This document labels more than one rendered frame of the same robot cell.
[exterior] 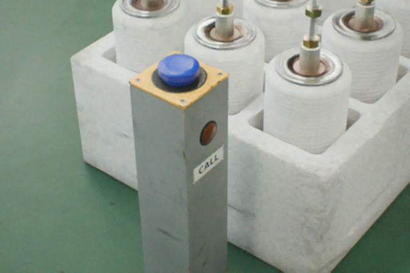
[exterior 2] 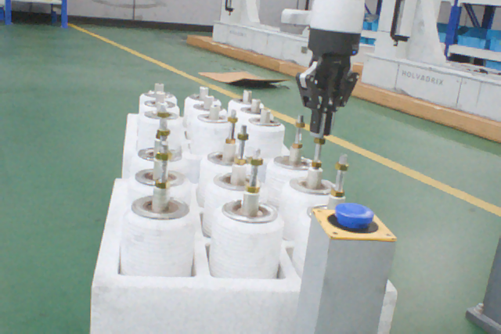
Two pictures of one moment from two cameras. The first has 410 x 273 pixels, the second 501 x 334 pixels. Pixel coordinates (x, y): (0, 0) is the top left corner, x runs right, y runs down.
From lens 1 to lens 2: 0.68 m
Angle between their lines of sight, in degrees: 49
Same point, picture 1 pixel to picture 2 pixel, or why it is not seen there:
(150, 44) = (183, 243)
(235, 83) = (277, 249)
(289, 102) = not seen: hidden behind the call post
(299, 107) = not seen: hidden behind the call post
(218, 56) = (270, 227)
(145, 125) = (341, 278)
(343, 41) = (319, 199)
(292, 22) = (264, 199)
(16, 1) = not seen: outside the picture
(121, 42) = (152, 250)
